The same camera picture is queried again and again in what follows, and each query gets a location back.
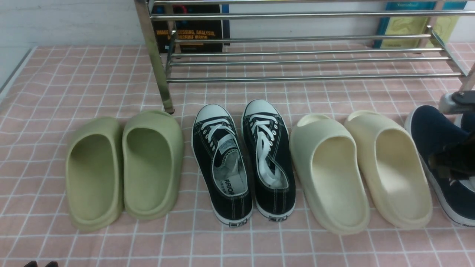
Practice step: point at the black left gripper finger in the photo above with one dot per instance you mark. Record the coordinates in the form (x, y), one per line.
(31, 264)

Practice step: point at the black canvas sneaker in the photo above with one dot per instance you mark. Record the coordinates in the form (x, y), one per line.
(266, 139)
(215, 144)

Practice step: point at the green right slipper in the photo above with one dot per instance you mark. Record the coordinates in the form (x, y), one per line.
(153, 153)

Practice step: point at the steel shoe rack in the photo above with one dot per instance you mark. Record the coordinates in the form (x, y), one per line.
(431, 48)

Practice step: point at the green slipper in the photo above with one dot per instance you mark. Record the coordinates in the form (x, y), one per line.
(153, 153)
(94, 174)

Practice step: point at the black left canvas sneaker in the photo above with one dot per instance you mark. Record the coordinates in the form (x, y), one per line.
(215, 144)

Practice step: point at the black right canvas sneaker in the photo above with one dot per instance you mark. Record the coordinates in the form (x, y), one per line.
(266, 139)

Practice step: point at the black image processing book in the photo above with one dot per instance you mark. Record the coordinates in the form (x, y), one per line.
(195, 30)

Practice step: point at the cream slipper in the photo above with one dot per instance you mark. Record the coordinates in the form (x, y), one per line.
(324, 154)
(390, 164)

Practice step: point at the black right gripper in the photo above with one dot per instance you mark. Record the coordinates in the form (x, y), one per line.
(455, 162)

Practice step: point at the navy sneaker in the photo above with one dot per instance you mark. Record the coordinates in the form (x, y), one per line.
(431, 131)

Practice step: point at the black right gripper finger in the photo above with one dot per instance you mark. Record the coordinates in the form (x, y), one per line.
(52, 264)

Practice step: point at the cream left slipper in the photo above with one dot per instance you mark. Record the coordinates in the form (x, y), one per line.
(324, 154)

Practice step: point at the cream right slipper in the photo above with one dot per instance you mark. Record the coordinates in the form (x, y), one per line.
(390, 164)

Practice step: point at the teal and yellow book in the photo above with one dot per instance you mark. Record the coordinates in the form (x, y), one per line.
(411, 25)

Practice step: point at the green left slipper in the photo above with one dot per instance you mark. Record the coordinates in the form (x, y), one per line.
(94, 174)

